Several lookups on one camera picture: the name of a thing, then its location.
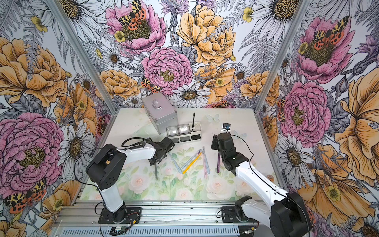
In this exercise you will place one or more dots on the purple toothbrush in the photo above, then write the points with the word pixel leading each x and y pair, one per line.
pixel 218 163

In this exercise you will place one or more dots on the light blue toothbrush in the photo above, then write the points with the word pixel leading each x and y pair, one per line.
pixel 175 163

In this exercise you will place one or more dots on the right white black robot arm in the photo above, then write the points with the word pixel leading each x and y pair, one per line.
pixel 283 212

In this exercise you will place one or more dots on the pale blue toothbrush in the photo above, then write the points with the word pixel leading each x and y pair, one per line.
pixel 207 164

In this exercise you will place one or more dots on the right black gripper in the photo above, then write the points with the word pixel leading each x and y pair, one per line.
pixel 214 142

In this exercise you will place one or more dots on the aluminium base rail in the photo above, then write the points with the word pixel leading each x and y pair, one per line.
pixel 158 219

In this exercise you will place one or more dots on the cream toothbrush holder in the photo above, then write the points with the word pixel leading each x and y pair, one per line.
pixel 185 133

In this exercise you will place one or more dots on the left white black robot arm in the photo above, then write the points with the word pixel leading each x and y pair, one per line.
pixel 105 169

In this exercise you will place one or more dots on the yellow toothbrush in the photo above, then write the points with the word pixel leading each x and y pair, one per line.
pixel 192 163

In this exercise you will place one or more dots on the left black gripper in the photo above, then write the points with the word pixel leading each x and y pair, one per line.
pixel 151 161

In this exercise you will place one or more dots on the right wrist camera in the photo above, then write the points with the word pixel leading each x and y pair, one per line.
pixel 226 127

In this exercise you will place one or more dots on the silver pink metal case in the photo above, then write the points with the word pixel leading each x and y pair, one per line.
pixel 160 111

